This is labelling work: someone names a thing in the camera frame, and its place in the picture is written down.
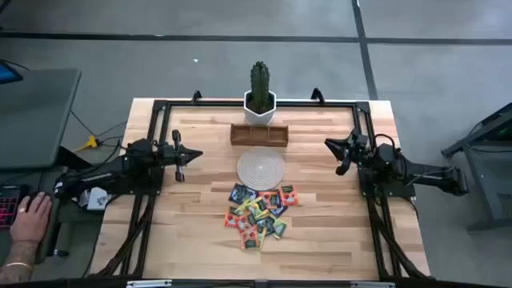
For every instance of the silver metal bracket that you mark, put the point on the silver metal bracket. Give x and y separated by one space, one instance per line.
149 283
372 285

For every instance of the orange peach tea bag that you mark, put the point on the orange peach tea bag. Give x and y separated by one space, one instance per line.
289 197
230 219
250 239
244 223

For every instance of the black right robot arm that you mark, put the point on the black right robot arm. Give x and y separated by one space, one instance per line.
420 172

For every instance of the green yellow lemon tea bag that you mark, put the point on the green yellow lemon tea bag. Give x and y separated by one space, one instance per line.
279 229
256 207
240 209
262 240

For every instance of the black table edge rail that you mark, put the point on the black table edge rail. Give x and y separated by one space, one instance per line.
60 285

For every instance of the lit computer screen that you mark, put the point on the lit computer screen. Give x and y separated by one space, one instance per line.
8 74

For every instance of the yellow power plug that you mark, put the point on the yellow power plug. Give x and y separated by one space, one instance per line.
93 142

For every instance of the white hexagonal plant pot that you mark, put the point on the white hexagonal plant pot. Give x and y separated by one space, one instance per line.
260 118

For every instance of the brown wooden compartment tray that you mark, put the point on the brown wooden compartment tray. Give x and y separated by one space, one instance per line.
259 142

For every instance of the black backlit keyboard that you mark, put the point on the black backlit keyboard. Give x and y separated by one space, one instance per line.
10 208

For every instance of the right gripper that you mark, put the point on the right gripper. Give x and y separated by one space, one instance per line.
358 146

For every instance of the grey metal stand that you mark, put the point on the grey metal stand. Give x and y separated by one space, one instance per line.
480 180

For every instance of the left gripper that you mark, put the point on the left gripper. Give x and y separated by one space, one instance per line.
176 156

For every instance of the person's hand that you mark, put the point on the person's hand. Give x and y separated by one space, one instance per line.
32 220

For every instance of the person's forearm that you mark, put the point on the person's forearm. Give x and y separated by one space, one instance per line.
16 256

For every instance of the grey standing desk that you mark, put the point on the grey standing desk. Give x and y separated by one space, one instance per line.
36 116

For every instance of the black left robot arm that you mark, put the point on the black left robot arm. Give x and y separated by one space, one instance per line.
100 172

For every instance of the red pink snack packet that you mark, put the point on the red pink snack packet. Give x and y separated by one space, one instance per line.
272 198

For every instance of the black table clamp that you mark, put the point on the black table clamp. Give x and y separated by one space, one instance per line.
197 97
317 96

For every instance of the white printed box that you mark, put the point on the white printed box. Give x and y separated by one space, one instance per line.
98 199

